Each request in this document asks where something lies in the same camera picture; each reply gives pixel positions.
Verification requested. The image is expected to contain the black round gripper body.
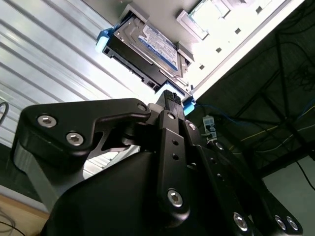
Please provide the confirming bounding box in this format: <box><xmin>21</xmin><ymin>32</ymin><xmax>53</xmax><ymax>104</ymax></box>
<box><xmin>40</xmin><ymin>148</ymin><xmax>223</xmax><ymax>236</ymax></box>

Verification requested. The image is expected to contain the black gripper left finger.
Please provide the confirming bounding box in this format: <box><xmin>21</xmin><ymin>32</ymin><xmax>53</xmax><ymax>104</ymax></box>
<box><xmin>12</xmin><ymin>89</ymin><xmax>192</xmax><ymax>223</ymax></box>

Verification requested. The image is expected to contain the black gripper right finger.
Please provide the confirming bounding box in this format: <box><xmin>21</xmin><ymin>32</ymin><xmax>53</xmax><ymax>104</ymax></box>
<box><xmin>172</xmin><ymin>92</ymin><xmax>305</xmax><ymax>236</ymax></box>

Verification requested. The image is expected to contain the hard disk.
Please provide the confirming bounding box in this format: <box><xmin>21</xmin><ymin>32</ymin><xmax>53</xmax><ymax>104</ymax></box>
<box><xmin>95</xmin><ymin>22</ymin><xmax>197</xmax><ymax>116</ymax></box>

